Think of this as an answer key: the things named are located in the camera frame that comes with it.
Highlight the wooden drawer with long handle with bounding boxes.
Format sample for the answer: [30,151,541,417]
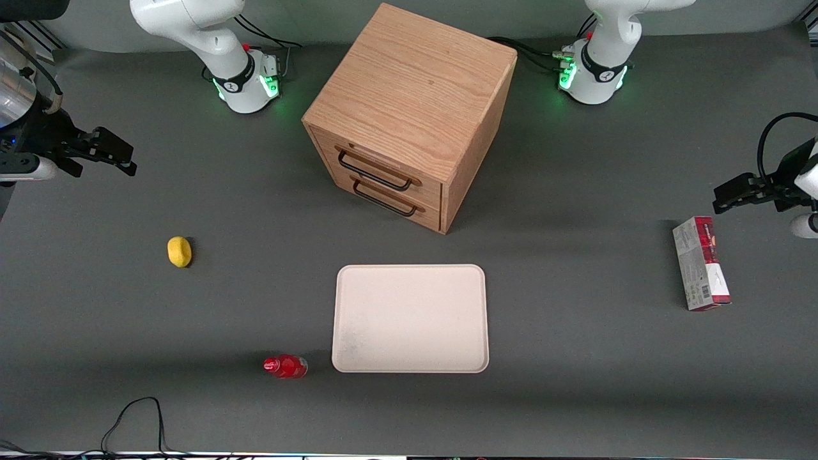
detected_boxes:
[309,126,444,206]

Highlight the short black drawer handle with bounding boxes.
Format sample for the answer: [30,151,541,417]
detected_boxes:
[351,178,426,217]

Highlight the black left arm base cables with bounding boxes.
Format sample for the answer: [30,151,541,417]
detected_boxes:
[487,13,599,75]

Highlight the wooden drawer with short handle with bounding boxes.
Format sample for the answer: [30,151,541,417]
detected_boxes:
[325,171,442,233]

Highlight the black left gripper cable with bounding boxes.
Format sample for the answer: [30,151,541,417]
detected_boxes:
[757,112,818,187]

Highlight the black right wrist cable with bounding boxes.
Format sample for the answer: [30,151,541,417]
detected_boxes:
[0,29,65,117]

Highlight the grey and red carton box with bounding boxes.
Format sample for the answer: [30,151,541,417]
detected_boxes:
[672,216,732,312]

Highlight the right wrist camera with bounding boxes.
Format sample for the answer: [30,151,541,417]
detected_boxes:
[0,153,59,183]

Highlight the long black drawer handle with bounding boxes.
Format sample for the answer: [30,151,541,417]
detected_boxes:
[337,148,423,192]

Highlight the thin black looped cable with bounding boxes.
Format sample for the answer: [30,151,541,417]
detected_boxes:
[0,397,192,460]

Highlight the wooden drawer cabinet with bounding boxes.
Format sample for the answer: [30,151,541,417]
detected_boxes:
[302,3,518,235]

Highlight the black arm base cables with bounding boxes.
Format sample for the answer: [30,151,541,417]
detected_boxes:
[202,14,302,82]
[487,13,599,75]

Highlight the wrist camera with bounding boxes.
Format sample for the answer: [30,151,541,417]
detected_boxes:
[0,153,59,183]
[789,214,818,240]

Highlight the aluminium frame profile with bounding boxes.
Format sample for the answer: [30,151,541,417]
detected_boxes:
[8,19,68,53]

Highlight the beige rectangular tray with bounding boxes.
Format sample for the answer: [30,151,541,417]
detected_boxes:
[332,264,490,374]

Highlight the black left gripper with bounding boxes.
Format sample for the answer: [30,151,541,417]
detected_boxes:
[713,137,818,215]

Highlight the yellow lemon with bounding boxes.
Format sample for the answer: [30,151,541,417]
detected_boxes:
[167,236,192,268]

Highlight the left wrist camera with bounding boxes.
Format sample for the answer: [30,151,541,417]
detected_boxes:
[789,214,818,240]

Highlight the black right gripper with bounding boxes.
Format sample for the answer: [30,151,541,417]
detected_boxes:
[0,107,138,180]

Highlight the black right arm base cables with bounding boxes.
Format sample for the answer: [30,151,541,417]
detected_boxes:
[202,14,302,82]

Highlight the red coke bottle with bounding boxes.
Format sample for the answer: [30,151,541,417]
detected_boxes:
[263,355,309,380]

